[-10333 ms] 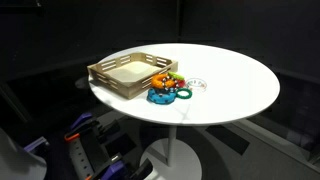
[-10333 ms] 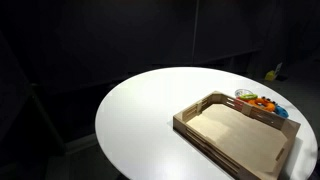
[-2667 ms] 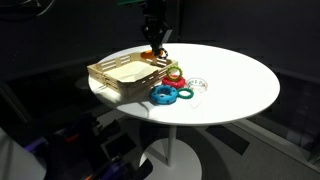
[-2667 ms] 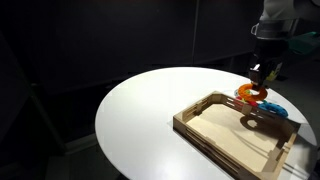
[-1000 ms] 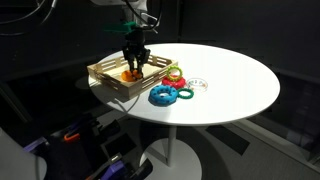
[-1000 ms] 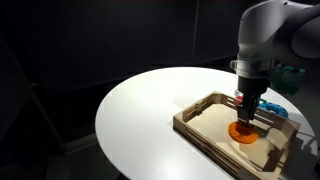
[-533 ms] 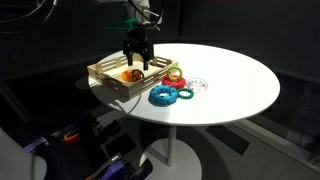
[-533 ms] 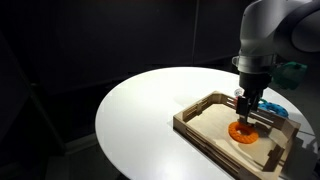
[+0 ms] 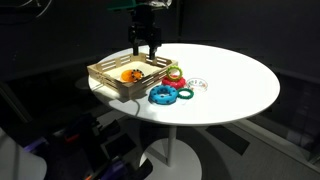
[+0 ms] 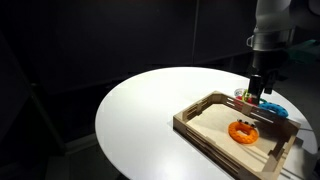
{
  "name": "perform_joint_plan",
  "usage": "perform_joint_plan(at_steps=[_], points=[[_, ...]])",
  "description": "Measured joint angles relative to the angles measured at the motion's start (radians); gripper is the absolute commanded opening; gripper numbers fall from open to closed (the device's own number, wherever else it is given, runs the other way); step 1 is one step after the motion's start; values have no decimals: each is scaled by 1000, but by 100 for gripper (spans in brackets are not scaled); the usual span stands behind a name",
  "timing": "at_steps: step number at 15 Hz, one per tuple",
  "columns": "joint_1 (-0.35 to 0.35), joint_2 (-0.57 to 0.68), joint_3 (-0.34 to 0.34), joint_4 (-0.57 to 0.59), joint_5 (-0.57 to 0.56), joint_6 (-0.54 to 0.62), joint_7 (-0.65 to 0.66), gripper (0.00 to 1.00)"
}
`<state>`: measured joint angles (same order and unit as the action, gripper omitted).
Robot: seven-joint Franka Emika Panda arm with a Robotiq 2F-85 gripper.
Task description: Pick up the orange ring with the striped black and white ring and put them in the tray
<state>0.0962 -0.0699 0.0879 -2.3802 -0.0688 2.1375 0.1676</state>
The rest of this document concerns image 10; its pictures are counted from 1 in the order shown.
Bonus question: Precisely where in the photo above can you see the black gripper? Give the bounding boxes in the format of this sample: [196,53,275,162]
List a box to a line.
[248,49,290,105]

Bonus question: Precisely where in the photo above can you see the green ring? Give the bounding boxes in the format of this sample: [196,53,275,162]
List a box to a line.
[241,88,268,105]

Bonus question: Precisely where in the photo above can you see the striped black and white ring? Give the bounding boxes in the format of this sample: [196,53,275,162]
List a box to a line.
[236,118,256,129]

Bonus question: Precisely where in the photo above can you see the orange textured ring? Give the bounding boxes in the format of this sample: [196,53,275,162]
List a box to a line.
[227,120,260,145]

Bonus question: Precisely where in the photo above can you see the light wooden slatted tray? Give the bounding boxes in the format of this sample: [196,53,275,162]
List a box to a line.
[172,90,302,180]

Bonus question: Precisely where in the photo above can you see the clear plastic ring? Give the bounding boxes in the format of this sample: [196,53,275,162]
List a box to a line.
[234,87,249,98]

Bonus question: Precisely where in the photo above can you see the blue textured ring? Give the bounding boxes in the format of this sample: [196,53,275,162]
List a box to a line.
[258,101,290,119]

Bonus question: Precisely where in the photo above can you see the red ring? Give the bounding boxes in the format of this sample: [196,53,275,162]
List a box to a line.
[234,95,258,107]

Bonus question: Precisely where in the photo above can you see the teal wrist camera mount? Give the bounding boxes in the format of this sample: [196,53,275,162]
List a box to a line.
[286,39,320,63]

